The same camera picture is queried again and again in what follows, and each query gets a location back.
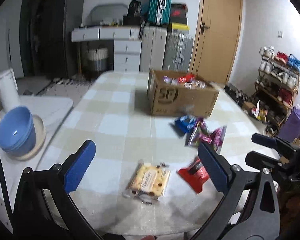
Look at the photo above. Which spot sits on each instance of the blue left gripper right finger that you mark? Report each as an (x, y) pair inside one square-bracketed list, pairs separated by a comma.
[(216, 166)]

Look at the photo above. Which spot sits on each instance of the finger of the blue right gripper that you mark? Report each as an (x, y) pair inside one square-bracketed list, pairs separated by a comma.
[(264, 141)]

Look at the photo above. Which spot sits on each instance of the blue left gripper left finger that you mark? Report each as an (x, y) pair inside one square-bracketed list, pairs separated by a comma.
[(76, 165)]

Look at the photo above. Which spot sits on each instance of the small red snack packet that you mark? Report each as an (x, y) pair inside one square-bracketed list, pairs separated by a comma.
[(195, 175)]

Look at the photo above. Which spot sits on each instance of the purple grape candy bag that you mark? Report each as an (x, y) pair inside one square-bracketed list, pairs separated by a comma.
[(200, 133)]

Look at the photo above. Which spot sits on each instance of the blue Oreo package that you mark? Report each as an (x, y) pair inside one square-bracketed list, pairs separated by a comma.
[(185, 124)]

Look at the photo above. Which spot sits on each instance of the cream cracker package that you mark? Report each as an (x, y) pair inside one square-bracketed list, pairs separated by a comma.
[(148, 183)]

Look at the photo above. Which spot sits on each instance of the red barcode snack bag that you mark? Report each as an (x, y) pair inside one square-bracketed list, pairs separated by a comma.
[(189, 78)]

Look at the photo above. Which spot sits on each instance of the right hand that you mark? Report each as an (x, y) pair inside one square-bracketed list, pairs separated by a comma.
[(289, 203)]

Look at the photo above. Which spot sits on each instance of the beige plate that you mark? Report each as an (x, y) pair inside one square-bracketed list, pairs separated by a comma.
[(37, 137)]

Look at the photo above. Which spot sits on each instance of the wooden shoe rack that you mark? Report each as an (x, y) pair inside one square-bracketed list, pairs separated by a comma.
[(276, 86)]

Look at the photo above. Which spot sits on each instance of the checkered beige tablecloth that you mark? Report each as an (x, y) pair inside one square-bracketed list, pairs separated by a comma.
[(114, 113)]

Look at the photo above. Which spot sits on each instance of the blue plastic bowls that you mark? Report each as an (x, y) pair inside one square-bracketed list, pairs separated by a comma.
[(17, 132)]

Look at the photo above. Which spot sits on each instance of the patterned floor rug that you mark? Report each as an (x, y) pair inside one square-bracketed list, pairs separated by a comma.
[(73, 89)]

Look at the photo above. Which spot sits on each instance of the brown SF cardboard box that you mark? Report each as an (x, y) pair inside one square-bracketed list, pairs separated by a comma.
[(197, 98)]

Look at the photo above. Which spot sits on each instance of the silver purple snack bag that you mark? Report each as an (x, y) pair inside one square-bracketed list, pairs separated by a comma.
[(170, 80)]

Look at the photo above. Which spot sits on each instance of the woven laundry basket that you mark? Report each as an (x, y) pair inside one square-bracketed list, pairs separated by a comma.
[(97, 60)]

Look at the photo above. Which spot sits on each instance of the black refrigerator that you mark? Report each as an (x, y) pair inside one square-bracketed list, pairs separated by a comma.
[(60, 18)]

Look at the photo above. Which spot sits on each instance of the wooden door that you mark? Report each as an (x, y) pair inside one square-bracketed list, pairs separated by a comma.
[(216, 39)]

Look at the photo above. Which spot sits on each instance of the silver aluminium suitcase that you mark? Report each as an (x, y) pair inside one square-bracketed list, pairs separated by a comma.
[(178, 52)]

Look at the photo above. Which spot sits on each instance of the white drawer desk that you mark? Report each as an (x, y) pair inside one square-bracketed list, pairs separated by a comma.
[(126, 44)]

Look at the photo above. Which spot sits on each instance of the beige suitcase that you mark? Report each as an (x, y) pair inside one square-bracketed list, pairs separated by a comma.
[(152, 48)]

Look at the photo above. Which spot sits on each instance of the yellow black shoe box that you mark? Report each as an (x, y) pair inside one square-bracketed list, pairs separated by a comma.
[(178, 27)]

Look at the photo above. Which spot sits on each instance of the grey oval mirror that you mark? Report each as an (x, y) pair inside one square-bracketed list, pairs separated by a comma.
[(107, 14)]

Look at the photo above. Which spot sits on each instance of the stacked black shoe boxes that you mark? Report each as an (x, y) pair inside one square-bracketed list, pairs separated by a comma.
[(178, 13)]

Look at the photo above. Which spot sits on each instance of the teal suitcase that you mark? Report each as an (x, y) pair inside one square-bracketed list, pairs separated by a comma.
[(159, 11)]

